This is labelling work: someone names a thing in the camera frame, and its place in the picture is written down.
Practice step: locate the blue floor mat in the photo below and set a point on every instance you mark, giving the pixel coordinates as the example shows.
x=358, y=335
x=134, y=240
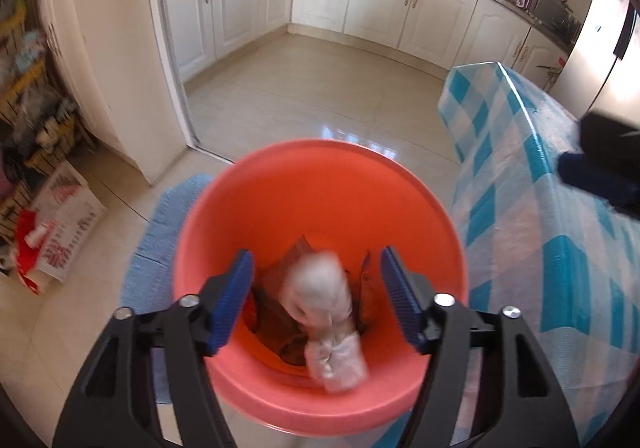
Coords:
x=145, y=268

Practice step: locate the white refrigerator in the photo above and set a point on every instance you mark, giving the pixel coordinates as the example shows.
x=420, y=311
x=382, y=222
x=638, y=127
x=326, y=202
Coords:
x=605, y=43

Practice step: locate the white door frame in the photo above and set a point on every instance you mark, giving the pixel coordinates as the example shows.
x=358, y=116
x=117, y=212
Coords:
x=175, y=53

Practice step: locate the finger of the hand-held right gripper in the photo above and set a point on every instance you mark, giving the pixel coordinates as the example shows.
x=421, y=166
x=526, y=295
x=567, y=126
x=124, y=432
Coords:
x=610, y=133
x=595, y=173

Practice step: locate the countertop oven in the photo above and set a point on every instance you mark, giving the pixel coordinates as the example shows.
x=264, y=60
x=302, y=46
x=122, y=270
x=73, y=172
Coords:
x=555, y=17

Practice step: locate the white red cardboard box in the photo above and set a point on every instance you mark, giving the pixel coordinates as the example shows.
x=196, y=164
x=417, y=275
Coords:
x=65, y=223

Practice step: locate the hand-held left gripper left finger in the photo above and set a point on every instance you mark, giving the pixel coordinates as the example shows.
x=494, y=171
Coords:
x=230, y=298

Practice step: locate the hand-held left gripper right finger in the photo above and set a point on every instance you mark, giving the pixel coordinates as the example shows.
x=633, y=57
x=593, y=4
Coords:
x=400, y=298

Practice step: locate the orange plastic bucket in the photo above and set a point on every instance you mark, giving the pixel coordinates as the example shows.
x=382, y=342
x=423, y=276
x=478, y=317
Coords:
x=310, y=188

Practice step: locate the red plastic bag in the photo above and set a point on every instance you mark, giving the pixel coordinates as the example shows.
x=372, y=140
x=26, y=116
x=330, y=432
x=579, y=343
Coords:
x=25, y=253

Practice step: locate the white tall cabinet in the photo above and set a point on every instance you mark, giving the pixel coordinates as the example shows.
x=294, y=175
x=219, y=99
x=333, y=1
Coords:
x=100, y=53

